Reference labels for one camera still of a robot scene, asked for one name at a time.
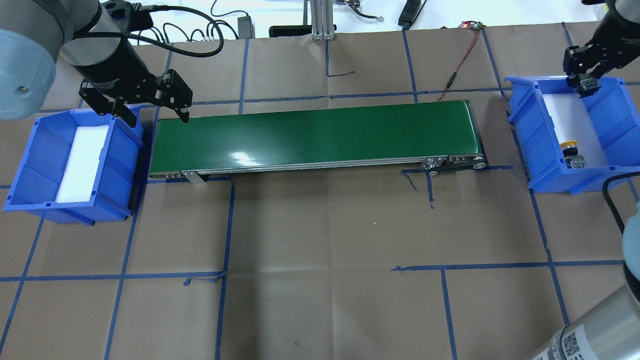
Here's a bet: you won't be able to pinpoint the right blue plastic bin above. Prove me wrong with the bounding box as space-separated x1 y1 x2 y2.
505 75 640 195

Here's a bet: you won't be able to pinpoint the aluminium frame post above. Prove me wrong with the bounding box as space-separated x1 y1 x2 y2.
309 0 336 41

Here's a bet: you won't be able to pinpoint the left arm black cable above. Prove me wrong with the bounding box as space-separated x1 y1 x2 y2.
75 5 226 58

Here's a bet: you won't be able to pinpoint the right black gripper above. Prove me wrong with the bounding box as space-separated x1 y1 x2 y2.
562 20 640 78

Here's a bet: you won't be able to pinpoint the yellow push button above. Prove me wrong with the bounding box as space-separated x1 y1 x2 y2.
560 140 586 169

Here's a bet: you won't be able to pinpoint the right bin white foam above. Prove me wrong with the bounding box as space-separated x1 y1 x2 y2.
542 93 609 168

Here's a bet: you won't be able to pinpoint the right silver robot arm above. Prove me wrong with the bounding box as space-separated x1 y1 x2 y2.
507 0 640 360

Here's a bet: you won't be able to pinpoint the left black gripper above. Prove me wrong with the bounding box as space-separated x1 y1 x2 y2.
77 45 194 128

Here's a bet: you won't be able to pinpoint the black power adapter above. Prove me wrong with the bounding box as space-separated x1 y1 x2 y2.
237 14 256 39

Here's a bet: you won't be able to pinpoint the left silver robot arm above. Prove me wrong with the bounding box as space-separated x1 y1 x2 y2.
1 0 193 127

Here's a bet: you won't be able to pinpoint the blue plastic bin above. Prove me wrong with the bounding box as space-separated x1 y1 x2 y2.
3 105 144 226
505 75 640 195

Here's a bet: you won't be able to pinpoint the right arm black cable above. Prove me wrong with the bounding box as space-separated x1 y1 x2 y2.
601 172 640 236

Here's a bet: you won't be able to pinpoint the left blue plastic bin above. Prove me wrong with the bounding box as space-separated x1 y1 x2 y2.
3 105 144 226

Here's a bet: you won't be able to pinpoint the bin white foam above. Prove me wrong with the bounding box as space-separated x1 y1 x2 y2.
542 93 609 168
55 125 110 203

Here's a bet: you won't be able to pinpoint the green conveyor belt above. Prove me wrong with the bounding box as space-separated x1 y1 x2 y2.
148 100 489 182

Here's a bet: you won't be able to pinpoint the red black conveyor wires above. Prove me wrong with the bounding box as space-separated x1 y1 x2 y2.
436 21 486 102

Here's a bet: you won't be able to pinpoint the left bin white foam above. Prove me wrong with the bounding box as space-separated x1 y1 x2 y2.
55 125 110 203

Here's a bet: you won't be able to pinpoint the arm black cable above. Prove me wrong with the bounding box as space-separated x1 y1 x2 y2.
601 172 640 236
75 5 226 58

